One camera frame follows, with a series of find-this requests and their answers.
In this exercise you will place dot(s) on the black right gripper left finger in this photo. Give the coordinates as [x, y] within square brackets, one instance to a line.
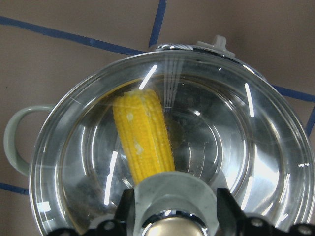
[122, 224]

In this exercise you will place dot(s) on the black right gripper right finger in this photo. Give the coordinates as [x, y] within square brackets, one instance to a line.
[234, 222]

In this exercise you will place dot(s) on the yellow corn cob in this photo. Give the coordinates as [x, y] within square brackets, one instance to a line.
[140, 123]

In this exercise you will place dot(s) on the glass pot lid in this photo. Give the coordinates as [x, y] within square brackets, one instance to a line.
[227, 126]

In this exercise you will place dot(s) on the pale green cooking pot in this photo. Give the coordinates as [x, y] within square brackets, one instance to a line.
[172, 203]

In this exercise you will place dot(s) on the brown paper table mat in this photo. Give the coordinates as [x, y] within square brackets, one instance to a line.
[276, 37]

